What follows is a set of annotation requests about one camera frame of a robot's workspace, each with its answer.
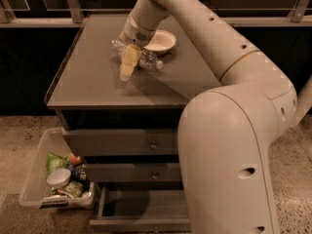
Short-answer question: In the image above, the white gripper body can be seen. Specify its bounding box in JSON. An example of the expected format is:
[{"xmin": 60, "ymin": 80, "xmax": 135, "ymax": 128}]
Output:
[{"xmin": 119, "ymin": 14, "xmax": 155, "ymax": 48}]

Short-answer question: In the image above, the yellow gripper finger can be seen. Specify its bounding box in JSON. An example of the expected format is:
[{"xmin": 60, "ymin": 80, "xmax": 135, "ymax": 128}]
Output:
[{"xmin": 120, "ymin": 44, "xmax": 142, "ymax": 81}]

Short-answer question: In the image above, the clear plastic water bottle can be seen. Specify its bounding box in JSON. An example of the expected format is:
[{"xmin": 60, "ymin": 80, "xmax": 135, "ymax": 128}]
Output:
[{"xmin": 110, "ymin": 39, "xmax": 163, "ymax": 71}]

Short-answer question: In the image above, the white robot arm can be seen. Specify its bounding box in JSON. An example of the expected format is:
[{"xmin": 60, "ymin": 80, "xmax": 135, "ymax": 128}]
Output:
[{"xmin": 122, "ymin": 0, "xmax": 311, "ymax": 234}]

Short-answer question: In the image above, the grey drawer cabinet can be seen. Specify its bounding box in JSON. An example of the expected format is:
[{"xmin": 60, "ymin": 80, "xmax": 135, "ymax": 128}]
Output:
[{"xmin": 44, "ymin": 12, "xmax": 225, "ymax": 234}]

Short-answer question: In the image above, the grey top drawer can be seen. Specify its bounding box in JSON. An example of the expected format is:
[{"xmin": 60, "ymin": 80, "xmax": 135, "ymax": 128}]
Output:
[{"xmin": 62, "ymin": 129, "xmax": 177, "ymax": 156}]

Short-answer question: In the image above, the grey middle drawer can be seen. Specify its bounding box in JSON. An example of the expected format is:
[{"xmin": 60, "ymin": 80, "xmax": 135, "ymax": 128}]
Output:
[{"xmin": 83, "ymin": 163, "xmax": 181, "ymax": 182}]

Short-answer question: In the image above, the grey open bottom drawer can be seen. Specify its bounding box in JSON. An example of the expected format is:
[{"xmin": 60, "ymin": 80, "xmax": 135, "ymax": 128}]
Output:
[{"xmin": 90, "ymin": 182, "xmax": 190, "ymax": 234}]

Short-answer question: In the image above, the dark blue snack bag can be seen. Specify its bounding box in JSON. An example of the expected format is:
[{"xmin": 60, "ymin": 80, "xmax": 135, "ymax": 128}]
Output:
[{"xmin": 66, "ymin": 163, "xmax": 88, "ymax": 183}]

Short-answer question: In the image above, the green snack bag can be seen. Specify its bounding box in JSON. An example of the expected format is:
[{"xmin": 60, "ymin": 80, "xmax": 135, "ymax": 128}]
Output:
[{"xmin": 45, "ymin": 152, "xmax": 70, "ymax": 176}]

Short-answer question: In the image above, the small white cup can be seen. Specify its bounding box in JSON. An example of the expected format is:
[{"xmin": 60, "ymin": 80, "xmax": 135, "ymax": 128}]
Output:
[{"xmin": 47, "ymin": 169, "xmax": 71, "ymax": 188}]

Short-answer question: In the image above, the green snack packet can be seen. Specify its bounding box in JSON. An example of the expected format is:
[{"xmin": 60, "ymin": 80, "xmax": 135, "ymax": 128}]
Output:
[{"xmin": 50, "ymin": 181, "xmax": 84, "ymax": 199}]

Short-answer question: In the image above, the clear plastic storage bin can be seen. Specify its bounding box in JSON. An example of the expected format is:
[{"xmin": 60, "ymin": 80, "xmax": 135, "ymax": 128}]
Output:
[{"xmin": 19, "ymin": 128, "xmax": 95, "ymax": 209}]

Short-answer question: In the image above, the metal railing frame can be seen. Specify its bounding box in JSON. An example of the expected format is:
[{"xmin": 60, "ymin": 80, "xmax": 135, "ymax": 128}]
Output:
[{"xmin": 0, "ymin": 0, "xmax": 312, "ymax": 27}]

